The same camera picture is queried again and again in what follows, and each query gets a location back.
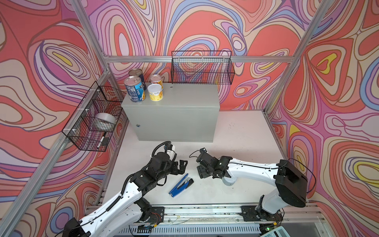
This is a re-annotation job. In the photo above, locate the white lid can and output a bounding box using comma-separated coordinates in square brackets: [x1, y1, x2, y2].
[147, 84, 163, 102]
[222, 177, 236, 186]

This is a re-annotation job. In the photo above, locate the grey metal cabinet box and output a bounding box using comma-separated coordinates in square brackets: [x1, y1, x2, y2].
[121, 83, 220, 142]

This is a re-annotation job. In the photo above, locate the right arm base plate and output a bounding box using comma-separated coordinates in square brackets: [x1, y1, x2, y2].
[239, 205, 282, 222]

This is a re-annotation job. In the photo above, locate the white device corner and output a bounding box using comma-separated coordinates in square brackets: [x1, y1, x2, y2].
[260, 226, 290, 237]

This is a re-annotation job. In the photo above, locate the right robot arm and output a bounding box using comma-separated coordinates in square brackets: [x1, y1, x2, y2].
[196, 148, 308, 215]

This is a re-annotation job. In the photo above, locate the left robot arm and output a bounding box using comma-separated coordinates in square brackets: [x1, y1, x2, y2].
[60, 141, 188, 237]

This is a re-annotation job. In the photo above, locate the black wire basket left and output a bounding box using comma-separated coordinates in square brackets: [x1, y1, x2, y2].
[62, 82, 124, 152]

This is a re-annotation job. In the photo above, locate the aluminium front rail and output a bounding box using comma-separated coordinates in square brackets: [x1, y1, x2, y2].
[113, 203, 333, 237]

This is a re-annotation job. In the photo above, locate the white lid can back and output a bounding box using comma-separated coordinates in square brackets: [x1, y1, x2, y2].
[147, 84, 163, 102]

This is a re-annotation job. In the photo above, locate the light blue labelled can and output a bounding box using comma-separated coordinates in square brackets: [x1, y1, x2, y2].
[124, 76, 146, 103]

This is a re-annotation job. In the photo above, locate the black marker pen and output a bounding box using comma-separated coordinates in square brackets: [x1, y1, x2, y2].
[97, 136, 105, 148]

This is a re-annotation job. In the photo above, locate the blue black stapler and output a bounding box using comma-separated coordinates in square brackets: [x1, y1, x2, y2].
[169, 173, 194, 197]

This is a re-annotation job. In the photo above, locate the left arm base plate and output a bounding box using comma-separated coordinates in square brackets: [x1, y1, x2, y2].
[131, 206, 165, 225]

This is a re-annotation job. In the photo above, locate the white tape roll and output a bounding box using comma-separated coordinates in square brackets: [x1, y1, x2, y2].
[95, 113, 116, 124]

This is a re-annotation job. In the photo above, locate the black wire basket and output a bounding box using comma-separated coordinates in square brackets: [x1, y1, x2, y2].
[62, 82, 124, 152]
[171, 49, 235, 85]

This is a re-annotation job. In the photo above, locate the dark blue labelled can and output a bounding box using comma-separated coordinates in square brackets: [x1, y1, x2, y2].
[128, 69, 144, 78]

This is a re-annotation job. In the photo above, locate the white lid can right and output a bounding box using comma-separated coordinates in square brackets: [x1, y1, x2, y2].
[222, 177, 236, 186]

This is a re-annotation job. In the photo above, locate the small gold can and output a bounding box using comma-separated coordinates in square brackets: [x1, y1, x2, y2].
[150, 74, 163, 87]

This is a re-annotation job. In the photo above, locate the black wire basket back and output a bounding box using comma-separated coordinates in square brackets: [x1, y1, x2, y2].
[171, 49, 235, 85]

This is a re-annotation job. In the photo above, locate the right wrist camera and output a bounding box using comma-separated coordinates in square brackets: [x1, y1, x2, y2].
[199, 148, 207, 154]

